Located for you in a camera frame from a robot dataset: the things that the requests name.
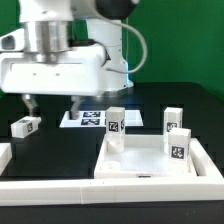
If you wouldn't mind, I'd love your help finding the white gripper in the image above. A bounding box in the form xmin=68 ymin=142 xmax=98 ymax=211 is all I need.
xmin=0 ymin=44 xmax=106 ymax=120

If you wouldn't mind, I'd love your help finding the white square table top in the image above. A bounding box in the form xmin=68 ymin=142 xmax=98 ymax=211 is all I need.
xmin=94 ymin=134 xmax=197 ymax=179

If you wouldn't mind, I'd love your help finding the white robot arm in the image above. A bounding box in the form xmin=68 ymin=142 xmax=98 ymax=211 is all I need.
xmin=0 ymin=0 xmax=147 ymax=119

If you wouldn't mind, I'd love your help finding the white marker plate with tags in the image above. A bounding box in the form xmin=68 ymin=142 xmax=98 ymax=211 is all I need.
xmin=60 ymin=110 xmax=143 ymax=128

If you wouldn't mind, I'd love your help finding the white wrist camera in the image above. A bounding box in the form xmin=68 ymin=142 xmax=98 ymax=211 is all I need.
xmin=0 ymin=28 xmax=25 ymax=52

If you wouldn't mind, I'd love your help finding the white U-shaped fence wall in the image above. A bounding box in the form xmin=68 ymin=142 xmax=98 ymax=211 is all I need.
xmin=0 ymin=139 xmax=224 ymax=206

